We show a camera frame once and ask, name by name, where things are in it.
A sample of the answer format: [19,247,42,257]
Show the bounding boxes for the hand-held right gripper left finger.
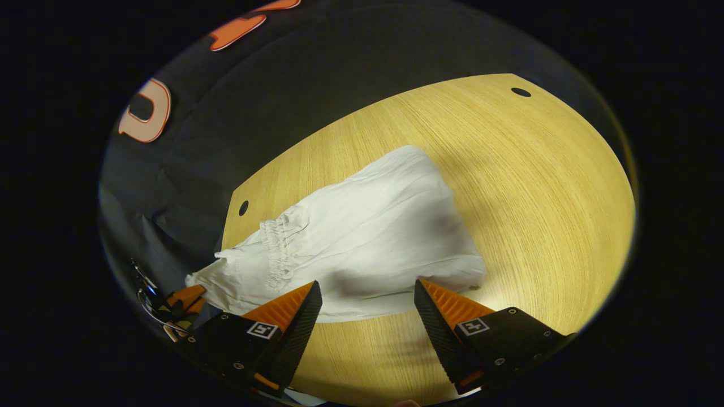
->
[187,281,323,397]

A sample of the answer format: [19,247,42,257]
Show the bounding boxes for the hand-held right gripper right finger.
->
[414,278,578,396]

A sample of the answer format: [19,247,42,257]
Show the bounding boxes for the white jeans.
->
[186,145,487,324]

